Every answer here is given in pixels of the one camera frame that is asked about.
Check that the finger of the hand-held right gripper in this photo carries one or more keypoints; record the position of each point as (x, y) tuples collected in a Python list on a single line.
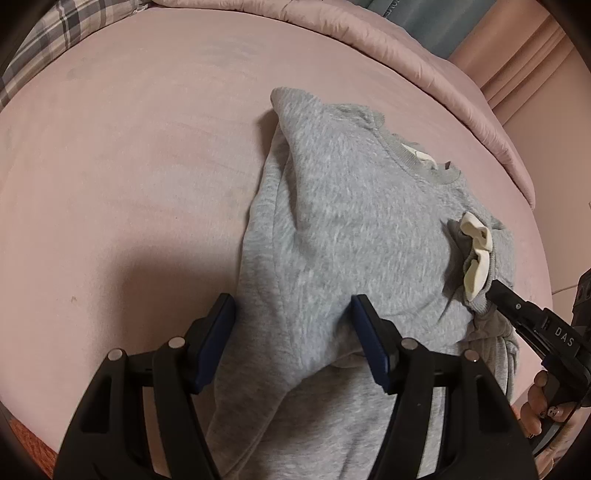
[(531, 334), (512, 300)]

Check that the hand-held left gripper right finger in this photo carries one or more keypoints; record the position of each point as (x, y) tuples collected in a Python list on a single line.
[(371, 344)]

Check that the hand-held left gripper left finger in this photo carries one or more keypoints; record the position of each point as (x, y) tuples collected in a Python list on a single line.
[(211, 348)]

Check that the grey printed sweatshirt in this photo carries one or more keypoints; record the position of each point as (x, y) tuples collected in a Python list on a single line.
[(351, 221)]

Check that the person's right hand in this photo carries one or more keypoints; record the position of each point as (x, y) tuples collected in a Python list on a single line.
[(538, 408)]

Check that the pink bed sheet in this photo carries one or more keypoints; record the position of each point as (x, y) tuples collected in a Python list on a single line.
[(129, 194)]

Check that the pink curtain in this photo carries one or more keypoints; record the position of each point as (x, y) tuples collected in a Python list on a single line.
[(531, 78)]

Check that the pink quilted duvet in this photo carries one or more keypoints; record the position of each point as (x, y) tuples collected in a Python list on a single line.
[(415, 60)]

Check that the teal curtain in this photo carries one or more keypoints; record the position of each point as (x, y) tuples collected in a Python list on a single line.
[(415, 23)]

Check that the plaid pillow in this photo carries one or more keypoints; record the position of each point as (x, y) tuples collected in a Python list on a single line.
[(69, 41)]

